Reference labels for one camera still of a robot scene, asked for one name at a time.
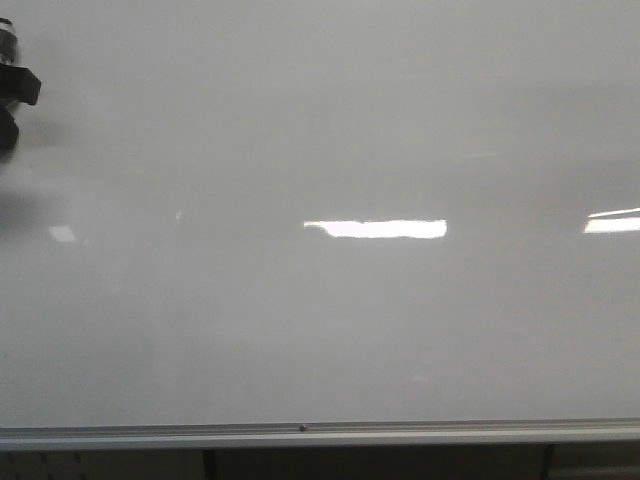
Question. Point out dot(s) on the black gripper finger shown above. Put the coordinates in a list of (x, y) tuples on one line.
[(19, 84), (9, 131)]

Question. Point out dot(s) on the black white whiteboard marker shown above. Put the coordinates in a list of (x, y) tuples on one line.
[(9, 49)]

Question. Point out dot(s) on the white whiteboard with aluminium frame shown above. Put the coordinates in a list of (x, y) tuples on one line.
[(322, 223)]

